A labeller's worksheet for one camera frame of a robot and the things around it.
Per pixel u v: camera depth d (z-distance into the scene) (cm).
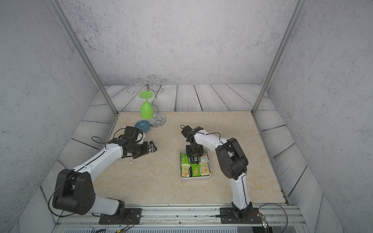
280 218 73
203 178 84
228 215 73
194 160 89
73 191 43
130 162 93
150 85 95
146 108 89
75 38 81
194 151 82
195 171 86
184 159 91
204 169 87
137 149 74
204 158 90
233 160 52
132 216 73
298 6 71
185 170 86
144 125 109
